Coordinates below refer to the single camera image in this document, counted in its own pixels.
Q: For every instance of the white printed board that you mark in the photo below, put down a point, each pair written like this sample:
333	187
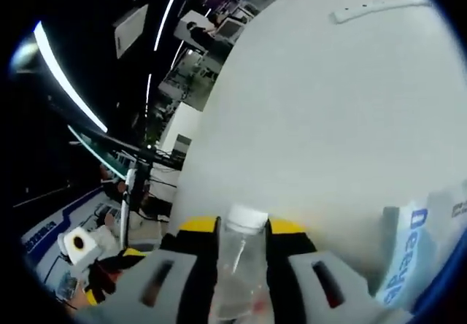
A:
58	236

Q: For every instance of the person's left hand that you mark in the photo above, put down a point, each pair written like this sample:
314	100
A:
78	300

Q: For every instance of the ceiling air conditioner unit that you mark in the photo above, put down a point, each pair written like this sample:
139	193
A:
130	32

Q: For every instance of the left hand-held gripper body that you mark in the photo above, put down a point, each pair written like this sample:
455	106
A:
78	245

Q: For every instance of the clear plastic bag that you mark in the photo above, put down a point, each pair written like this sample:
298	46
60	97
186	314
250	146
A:
416	251

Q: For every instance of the long curved ceiling light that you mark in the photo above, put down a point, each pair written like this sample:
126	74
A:
67	79

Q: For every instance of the clear plastic bottle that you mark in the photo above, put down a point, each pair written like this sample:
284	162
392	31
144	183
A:
241	265

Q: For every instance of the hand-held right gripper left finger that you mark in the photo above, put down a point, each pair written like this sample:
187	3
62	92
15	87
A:
182	265

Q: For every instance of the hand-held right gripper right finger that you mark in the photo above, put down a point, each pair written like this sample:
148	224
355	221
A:
292	262

